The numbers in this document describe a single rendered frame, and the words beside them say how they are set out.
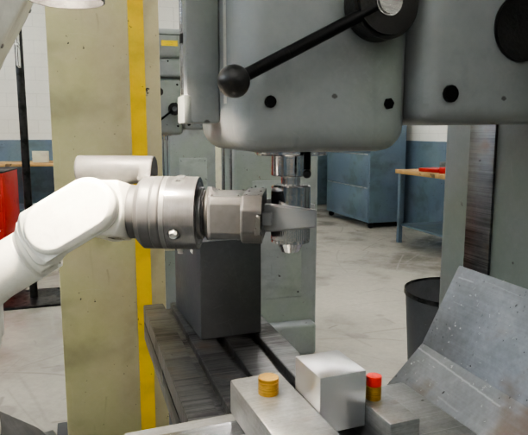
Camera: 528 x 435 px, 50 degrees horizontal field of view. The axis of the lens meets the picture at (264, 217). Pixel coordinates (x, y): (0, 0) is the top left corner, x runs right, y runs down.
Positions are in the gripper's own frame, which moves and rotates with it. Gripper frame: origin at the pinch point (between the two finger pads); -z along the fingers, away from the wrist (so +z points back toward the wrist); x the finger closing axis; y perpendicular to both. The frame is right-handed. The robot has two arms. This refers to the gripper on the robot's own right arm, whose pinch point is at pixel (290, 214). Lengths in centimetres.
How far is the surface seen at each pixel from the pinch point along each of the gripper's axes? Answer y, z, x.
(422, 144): 6, -172, 719
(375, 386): 15.7, -9.1, -12.4
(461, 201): 1.5, -28.5, 29.1
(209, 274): 16.1, 14.9, 33.4
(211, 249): 11.5, 14.4, 33.6
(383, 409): 17.4, -9.7, -14.0
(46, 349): 125, 151, 262
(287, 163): -6.3, 0.4, -2.4
